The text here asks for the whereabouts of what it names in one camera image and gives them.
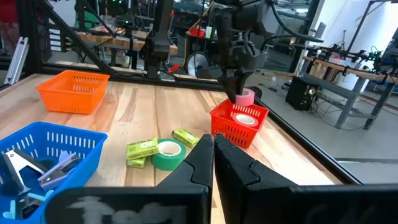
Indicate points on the green tape roll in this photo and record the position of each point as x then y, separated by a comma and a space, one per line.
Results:
168, 161

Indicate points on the white binder clips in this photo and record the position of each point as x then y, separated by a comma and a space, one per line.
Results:
56, 177

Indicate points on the black staple remover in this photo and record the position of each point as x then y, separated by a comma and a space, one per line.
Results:
18, 161

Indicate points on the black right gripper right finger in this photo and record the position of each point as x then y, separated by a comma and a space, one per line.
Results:
248, 193

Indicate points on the black computer tower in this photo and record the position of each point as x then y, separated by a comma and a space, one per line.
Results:
300, 93

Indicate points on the red tape roll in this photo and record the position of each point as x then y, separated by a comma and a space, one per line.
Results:
253, 122

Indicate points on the wooden workbench grey legs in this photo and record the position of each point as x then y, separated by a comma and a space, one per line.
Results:
351, 93

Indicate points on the round silver reflector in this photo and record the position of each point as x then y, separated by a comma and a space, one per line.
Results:
197, 63

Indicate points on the black aluminium table frame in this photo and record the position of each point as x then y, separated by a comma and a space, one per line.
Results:
320, 155

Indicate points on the pink tape roll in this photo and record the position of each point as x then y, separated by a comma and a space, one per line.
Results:
247, 99

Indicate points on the blue plastic basket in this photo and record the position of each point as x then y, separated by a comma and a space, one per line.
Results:
77, 146

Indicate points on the red plastic basket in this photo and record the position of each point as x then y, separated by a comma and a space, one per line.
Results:
230, 130

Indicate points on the red container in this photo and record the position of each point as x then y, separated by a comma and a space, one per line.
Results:
196, 32

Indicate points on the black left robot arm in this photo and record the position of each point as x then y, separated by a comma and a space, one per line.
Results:
158, 40

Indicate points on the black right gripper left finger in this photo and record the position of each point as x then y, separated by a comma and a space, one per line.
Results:
186, 193

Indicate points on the green staple box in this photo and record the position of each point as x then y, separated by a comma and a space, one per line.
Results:
186, 137
136, 163
141, 148

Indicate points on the orange plastic basket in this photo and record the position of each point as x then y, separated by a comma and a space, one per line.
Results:
71, 99

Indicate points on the silver aluminium extrusion bar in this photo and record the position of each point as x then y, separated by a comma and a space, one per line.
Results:
15, 62

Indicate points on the light blue staple remover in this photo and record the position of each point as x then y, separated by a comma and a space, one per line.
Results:
40, 196

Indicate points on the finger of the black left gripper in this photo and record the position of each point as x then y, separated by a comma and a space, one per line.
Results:
245, 79
230, 88

